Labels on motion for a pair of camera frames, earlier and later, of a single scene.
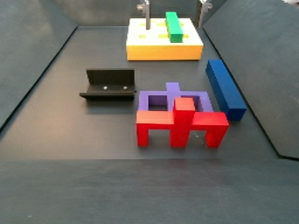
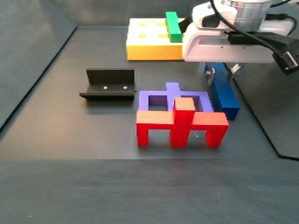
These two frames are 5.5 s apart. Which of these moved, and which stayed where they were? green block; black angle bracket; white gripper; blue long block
Moved: white gripper
Stayed: green block; blue long block; black angle bracket
